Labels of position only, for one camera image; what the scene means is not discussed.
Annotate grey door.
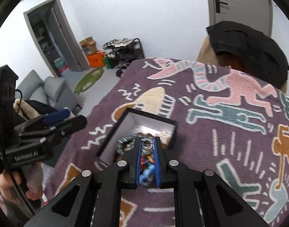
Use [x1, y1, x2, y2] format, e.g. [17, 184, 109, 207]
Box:
[208, 0, 273, 37]

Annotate person's left hand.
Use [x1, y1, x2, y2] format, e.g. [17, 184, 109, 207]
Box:
[0, 162, 43, 204]

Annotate black door handle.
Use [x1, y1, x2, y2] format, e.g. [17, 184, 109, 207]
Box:
[214, 0, 229, 14]

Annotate black jacket on chair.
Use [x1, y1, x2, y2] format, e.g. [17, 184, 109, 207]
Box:
[206, 21, 289, 89]

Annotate black slippers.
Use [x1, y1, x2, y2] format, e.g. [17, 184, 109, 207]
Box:
[116, 69, 127, 78]

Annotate silver ring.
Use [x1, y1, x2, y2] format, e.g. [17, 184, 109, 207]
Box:
[141, 139, 155, 151]

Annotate tan chair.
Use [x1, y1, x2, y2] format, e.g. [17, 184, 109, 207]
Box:
[197, 36, 288, 93]

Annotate grey sofa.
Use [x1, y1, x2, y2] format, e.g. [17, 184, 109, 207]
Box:
[16, 70, 82, 114]

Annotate brown rudraksha bead bracelet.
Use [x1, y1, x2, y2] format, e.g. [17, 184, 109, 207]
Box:
[135, 131, 175, 148]

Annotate orange box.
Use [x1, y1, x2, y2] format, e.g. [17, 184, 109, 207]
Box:
[87, 51, 104, 68]

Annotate brown cardboard box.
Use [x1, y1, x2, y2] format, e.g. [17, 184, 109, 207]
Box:
[79, 36, 98, 56]

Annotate black open gift box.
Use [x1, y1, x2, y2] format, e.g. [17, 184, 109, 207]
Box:
[96, 108, 177, 165]

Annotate black shoe rack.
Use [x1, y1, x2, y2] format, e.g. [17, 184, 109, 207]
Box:
[103, 38, 145, 69]

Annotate grey closet doorway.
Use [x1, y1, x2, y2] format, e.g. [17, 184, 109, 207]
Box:
[23, 0, 90, 77]

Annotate green floor mat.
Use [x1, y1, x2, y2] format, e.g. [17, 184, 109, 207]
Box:
[74, 67, 104, 95]

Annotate grey crystal bead necklace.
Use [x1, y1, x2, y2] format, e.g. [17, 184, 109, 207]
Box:
[116, 133, 138, 158]

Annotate blue braided bracelet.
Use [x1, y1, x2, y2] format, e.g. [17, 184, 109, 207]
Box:
[139, 154, 157, 186]

